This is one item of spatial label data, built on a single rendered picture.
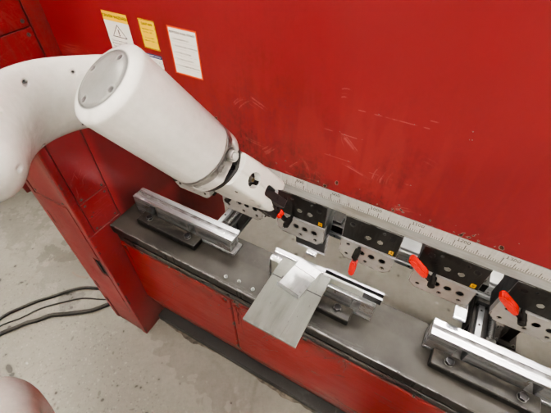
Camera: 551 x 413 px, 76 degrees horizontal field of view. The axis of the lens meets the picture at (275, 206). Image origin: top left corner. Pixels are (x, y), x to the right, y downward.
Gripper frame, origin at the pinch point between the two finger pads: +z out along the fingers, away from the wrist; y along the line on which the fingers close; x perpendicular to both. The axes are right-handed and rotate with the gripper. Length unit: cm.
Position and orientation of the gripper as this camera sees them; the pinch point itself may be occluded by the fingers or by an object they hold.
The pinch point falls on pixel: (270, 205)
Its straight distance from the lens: 56.8
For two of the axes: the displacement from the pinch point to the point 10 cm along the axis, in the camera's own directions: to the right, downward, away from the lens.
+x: -4.0, 9.0, -1.6
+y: -8.0, -2.5, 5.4
